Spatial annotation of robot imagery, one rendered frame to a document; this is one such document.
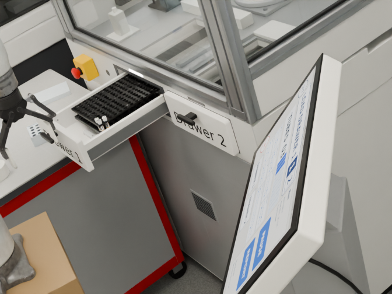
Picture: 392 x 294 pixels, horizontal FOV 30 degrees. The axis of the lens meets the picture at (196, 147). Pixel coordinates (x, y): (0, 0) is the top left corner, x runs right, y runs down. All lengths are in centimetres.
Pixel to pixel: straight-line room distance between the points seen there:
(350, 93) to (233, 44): 46
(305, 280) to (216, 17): 62
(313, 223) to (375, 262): 131
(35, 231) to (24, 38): 120
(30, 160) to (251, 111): 86
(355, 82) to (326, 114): 69
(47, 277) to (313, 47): 86
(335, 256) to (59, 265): 68
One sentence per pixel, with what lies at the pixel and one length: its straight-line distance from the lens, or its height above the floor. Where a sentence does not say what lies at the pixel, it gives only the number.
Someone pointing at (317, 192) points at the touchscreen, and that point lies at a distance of 118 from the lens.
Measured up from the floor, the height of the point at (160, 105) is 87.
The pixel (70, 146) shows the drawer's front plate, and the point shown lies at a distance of 210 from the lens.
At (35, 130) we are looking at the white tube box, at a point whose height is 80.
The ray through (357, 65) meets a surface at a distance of 202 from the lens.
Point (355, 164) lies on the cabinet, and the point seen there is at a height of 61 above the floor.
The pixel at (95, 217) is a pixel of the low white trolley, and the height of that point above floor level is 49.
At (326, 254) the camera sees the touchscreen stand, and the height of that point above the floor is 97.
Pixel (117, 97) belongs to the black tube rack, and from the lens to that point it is 222.
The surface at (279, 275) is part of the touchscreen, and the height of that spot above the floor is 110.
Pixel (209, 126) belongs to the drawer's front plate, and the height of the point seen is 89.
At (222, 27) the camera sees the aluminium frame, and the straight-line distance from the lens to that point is 168.
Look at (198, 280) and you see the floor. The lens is 282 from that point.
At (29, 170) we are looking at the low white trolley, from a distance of 234.
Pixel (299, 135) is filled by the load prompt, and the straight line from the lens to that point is 135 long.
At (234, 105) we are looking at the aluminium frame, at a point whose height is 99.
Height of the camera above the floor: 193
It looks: 33 degrees down
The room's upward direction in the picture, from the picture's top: 19 degrees counter-clockwise
